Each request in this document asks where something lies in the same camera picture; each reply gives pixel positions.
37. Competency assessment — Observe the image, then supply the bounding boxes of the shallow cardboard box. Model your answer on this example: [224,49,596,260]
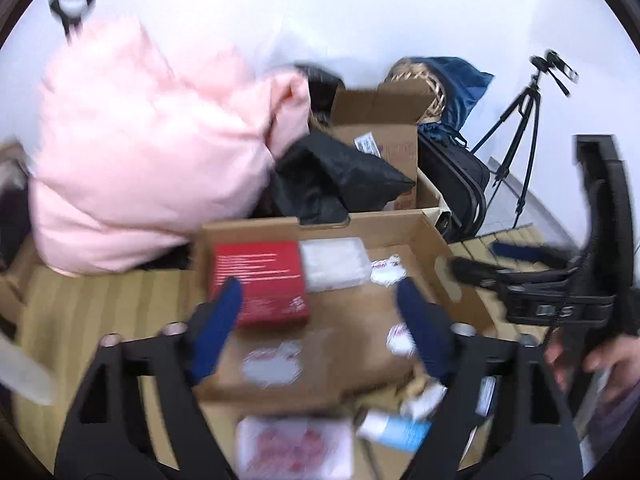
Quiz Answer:
[192,210,496,406]

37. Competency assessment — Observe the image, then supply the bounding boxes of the pink down jacket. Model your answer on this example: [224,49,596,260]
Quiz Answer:
[27,15,313,277]

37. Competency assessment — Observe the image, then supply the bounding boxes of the black tripod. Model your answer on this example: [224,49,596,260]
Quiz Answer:
[470,50,581,231]

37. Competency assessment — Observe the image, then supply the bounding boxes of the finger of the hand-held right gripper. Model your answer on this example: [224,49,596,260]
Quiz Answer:
[451,256,511,288]
[491,241,576,271]

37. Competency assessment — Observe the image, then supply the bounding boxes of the wicker basket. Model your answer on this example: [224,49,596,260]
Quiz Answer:
[387,57,448,126]

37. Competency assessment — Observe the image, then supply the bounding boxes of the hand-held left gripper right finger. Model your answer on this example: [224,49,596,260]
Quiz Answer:
[395,279,586,480]

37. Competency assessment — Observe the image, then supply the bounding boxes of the red box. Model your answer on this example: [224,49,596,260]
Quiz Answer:
[210,241,311,330]

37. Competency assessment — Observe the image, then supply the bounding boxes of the white bottle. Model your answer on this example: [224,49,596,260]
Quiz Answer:
[0,332,58,406]

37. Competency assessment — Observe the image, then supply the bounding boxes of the tall open cardboard box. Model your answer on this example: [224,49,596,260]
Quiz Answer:
[312,77,443,216]

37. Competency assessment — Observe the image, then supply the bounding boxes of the crumpled wrapper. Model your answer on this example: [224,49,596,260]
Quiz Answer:
[397,375,448,418]

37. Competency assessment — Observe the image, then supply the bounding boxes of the small printed plastic packet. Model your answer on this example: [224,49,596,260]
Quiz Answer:
[354,131,384,155]

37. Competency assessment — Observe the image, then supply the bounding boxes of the person's right hand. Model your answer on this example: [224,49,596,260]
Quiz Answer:
[544,332,640,406]

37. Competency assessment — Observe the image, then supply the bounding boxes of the blue bag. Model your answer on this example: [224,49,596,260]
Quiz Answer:
[417,56,495,136]

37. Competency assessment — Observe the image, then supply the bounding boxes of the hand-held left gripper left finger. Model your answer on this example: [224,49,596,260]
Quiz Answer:
[54,276,246,480]

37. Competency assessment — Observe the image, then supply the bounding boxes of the black cloth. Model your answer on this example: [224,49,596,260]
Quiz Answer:
[272,132,416,226]

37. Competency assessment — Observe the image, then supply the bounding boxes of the black backpack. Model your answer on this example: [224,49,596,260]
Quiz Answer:
[417,130,491,243]

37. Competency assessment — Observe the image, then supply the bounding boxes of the white and blue tube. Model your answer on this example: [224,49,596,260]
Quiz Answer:
[356,407,432,453]

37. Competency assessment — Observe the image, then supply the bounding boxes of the white packet with red print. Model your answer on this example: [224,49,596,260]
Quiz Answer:
[235,415,356,480]

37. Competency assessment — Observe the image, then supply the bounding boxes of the clear plastic box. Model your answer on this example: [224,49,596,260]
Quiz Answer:
[299,237,372,293]

